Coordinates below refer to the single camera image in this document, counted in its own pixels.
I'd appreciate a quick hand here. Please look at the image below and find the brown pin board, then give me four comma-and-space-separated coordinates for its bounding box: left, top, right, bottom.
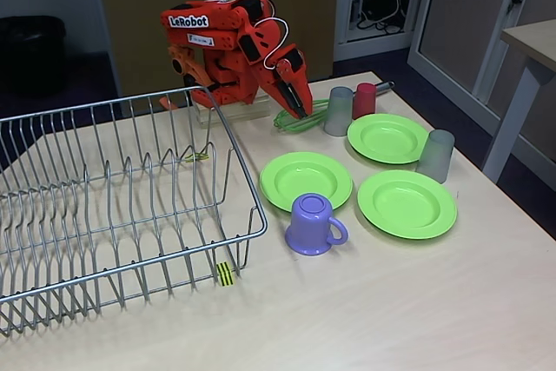
91, 0, 341, 98

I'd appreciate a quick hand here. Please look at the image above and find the grey translucent plastic cup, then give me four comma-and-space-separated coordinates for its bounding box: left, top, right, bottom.
323, 86, 355, 137
415, 129, 456, 184

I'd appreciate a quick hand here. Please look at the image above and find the white wrist servo cable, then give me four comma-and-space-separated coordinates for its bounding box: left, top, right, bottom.
254, 17, 290, 70

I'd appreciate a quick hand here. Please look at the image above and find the white cabinet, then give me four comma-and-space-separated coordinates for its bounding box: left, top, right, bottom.
332, 0, 556, 159

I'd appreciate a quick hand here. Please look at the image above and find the black trash bin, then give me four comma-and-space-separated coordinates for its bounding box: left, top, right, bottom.
0, 15, 67, 96

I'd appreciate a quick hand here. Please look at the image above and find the red plastic cup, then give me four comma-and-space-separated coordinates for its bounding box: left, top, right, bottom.
351, 82, 377, 120

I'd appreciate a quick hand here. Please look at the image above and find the metal wire dish rack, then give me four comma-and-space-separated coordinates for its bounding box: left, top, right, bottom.
0, 83, 269, 338

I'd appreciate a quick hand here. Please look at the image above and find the orange table clamp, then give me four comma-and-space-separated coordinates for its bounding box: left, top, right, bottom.
158, 43, 216, 111

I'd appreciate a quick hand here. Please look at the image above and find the beige side table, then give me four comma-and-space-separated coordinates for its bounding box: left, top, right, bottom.
481, 18, 556, 183

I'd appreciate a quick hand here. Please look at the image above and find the green plastic plate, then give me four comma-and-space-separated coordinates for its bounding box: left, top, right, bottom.
259, 151, 354, 215
346, 113, 431, 166
356, 169, 459, 241

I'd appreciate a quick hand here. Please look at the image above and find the wooden base block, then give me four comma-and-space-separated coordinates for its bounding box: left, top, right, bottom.
195, 92, 273, 127

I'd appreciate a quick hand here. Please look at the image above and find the purple plastic mug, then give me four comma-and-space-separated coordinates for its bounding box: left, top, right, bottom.
284, 192, 349, 257

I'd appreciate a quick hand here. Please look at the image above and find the green whisk with metal handle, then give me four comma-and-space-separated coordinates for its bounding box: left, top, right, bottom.
272, 80, 396, 134

